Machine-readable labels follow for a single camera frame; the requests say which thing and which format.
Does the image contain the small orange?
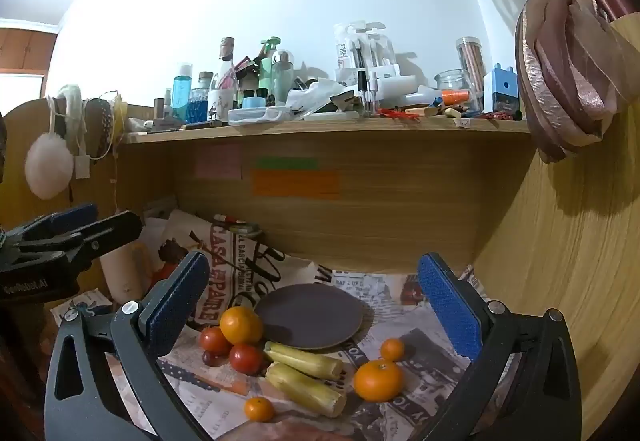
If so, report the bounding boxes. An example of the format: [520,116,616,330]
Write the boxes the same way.
[380,338,406,363]
[244,397,276,423]

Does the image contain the pink curtain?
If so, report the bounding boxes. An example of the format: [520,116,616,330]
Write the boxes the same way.
[407,0,640,164]

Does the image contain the green sticky note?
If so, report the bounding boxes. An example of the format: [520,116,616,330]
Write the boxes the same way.
[255,157,319,170]

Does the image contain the dotted hair brush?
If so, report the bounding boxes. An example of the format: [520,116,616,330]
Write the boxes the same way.
[82,98,115,157]

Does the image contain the newspaper sheet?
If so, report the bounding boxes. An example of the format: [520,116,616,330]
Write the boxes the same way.
[50,261,516,441]

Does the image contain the blue liquid bottle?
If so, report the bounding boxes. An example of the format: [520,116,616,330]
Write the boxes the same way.
[171,62,194,119]

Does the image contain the clear bottle with cork cap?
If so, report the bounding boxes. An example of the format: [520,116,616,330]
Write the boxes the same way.
[212,37,237,92]

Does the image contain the blue pencil sharpener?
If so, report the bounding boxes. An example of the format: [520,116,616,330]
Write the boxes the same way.
[484,64,521,113]

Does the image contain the white powder puff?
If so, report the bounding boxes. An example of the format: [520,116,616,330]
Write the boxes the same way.
[25,134,73,201]

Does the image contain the dark round plate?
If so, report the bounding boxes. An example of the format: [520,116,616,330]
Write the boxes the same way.
[254,284,365,351]

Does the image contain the brush blister pack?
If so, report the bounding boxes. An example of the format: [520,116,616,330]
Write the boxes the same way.
[333,20,401,82]

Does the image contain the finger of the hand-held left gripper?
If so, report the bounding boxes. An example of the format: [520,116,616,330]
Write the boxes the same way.
[15,210,143,272]
[0,202,99,247]

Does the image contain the green bottle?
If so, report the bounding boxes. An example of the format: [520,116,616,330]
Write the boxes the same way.
[257,37,282,94]

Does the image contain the pink sticky note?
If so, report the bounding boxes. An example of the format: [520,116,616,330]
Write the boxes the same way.
[196,147,243,179]

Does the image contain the wooden cabinet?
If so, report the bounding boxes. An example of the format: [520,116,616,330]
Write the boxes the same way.
[0,18,60,74]

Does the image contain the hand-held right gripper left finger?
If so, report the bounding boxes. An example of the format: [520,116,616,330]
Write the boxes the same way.
[44,251,211,441]

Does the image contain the blue cartoon paper bag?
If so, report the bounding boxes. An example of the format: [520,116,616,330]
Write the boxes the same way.
[50,288,116,328]

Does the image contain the large orange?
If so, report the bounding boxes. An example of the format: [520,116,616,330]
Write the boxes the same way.
[219,306,264,346]
[354,359,404,403]

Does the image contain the blue glass jar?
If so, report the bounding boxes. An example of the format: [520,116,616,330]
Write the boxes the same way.
[189,72,215,122]

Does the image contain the orange sticky note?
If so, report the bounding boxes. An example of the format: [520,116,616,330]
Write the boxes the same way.
[251,170,341,199]

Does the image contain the yellow corn cob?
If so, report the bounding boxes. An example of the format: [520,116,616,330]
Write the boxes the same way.
[265,363,347,418]

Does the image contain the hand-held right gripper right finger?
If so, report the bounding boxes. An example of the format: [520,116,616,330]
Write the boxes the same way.
[416,251,598,441]

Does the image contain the green cucumber piece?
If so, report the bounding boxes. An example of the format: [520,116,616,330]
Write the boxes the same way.
[263,341,346,379]

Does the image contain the red tomato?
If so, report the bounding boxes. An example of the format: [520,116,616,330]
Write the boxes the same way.
[229,344,265,376]
[200,326,233,356]

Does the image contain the white plastic bag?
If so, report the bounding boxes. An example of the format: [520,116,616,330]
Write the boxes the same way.
[286,77,346,109]

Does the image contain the clear pencil cylinder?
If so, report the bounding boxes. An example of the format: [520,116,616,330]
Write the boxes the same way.
[455,37,486,112]

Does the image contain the white printed mug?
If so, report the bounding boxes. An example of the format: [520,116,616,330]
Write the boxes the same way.
[207,88,236,121]

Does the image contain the printed cloth tote bag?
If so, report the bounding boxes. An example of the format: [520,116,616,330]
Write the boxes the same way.
[145,208,331,327]

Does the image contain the clear plastic case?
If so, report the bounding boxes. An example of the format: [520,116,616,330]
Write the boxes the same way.
[228,106,293,124]

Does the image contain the clear tumbler with silver cap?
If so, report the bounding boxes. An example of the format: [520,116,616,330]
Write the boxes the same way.
[271,50,295,104]

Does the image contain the white box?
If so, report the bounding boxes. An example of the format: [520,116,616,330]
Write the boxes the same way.
[372,75,418,102]

